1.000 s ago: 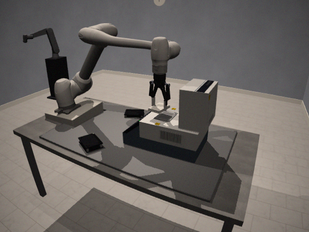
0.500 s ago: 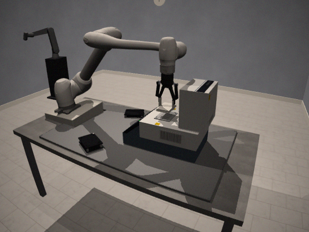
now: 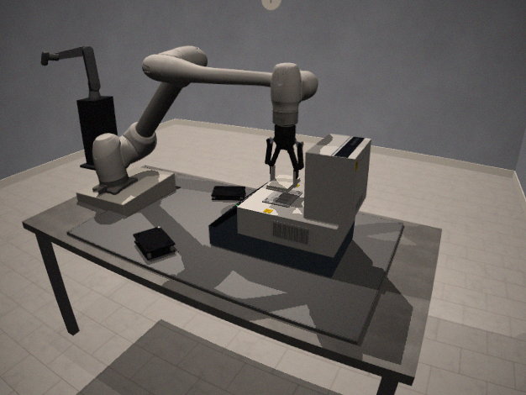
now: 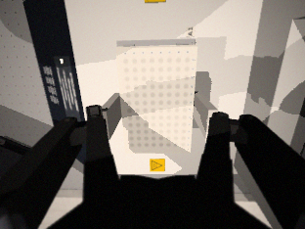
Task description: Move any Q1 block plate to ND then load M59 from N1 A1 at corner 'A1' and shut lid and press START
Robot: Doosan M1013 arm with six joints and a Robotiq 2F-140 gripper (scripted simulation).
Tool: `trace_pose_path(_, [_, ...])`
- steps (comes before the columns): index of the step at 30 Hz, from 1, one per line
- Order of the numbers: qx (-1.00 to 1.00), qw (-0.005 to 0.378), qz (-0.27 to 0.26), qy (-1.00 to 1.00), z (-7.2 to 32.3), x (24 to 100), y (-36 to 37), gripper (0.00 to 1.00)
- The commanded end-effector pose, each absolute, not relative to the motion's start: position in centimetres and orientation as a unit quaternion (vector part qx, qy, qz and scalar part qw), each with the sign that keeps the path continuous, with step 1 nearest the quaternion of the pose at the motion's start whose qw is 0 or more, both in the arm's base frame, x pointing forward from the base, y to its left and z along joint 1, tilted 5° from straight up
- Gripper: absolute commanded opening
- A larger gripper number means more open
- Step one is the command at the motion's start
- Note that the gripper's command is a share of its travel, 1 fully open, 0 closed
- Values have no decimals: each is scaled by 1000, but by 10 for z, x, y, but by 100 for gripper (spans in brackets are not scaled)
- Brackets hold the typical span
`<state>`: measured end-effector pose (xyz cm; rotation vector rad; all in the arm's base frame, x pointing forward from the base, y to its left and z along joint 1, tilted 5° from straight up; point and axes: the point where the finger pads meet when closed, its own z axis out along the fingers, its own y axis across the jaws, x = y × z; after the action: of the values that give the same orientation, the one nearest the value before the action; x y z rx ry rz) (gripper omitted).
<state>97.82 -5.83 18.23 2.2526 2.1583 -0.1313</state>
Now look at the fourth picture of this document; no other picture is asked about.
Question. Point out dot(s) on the beige and dark blue benchtop machine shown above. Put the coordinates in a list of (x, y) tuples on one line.
[(250, 61)]

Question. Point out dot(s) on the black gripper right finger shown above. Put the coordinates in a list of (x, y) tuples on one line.
[(277, 169)]

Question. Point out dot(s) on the grey flat base plate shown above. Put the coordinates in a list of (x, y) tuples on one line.
[(24, 113)]

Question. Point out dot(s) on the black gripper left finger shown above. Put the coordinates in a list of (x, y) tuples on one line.
[(28, 187)]

